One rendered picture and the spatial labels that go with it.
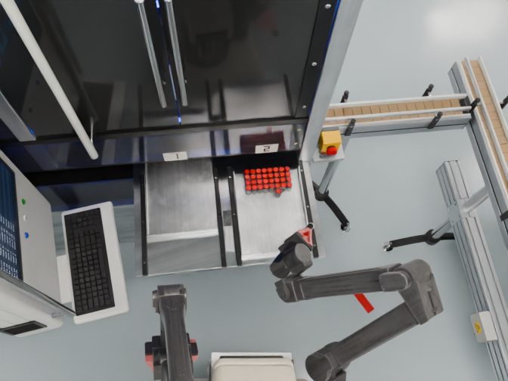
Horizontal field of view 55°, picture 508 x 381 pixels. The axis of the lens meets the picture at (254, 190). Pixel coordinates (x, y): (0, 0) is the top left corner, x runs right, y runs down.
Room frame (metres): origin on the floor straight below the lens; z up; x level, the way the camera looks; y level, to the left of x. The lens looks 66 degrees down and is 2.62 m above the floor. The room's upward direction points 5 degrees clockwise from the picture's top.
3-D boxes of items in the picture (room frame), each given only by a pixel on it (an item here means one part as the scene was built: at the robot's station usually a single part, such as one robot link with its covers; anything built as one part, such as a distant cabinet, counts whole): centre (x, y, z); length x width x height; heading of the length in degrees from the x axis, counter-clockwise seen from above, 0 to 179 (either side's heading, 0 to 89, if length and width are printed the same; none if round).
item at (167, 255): (0.69, 0.10, 0.87); 0.70 x 0.48 x 0.02; 102
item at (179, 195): (0.72, 0.28, 0.90); 0.34 x 0.26 x 0.04; 12
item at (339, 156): (1.00, -0.28, 0.87); 0.14 x 0.13 x 0.02; 12
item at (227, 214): (0.58, 0.08, 0.91); 0.14 x 0.03 x 0.06; 11
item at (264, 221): (0.68, -0.07, 0.90); 0.34 x 0.26 x 0.04; 11
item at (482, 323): (0.39, -1.04, 0.50); 0.12 x 0.05 x 0.09; 12
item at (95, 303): (0.45, 0.60, 0.82); 0.40 x 0.14 x 0.02; 20
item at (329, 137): (0.96, -0.27, 1.00); 0.08 x 0.07 x 0.07; 12
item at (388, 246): (0.92, -1.00, 0.07); 0.50 x 0.08 x 0.14; 102
